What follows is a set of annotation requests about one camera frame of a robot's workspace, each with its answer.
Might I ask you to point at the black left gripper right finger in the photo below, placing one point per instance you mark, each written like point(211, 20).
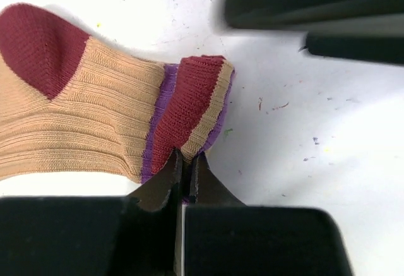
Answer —
point(223, 236)

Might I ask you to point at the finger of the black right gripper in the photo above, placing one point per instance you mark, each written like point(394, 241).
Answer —
point(362, 30)

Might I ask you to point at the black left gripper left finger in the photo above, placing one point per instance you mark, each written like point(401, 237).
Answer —
point(136, 234)

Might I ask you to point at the tan maroon purple-striped sock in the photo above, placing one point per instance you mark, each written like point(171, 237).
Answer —
point(69, 102)

